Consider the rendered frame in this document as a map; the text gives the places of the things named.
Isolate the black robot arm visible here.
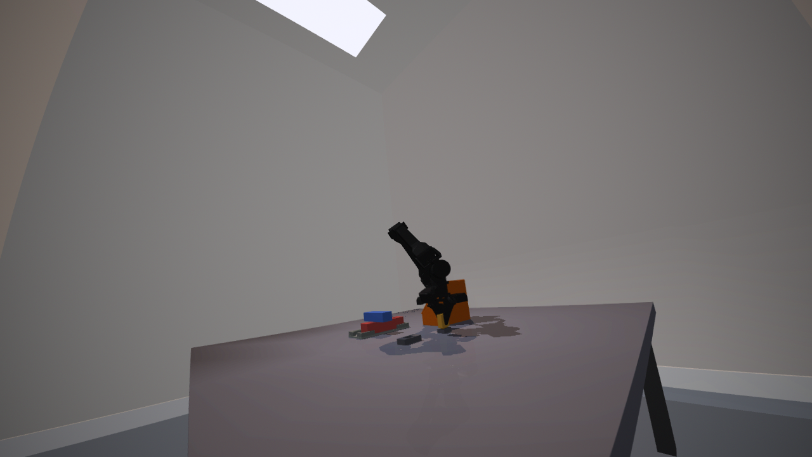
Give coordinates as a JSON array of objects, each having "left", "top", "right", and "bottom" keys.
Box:
[{"left": 388, "top": 222, "right": 451, "bottom": 303}]

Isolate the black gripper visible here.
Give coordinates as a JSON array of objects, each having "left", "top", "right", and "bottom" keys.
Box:
[{"left": 417, "top": 279, "right": 468, "bottom": 325}]

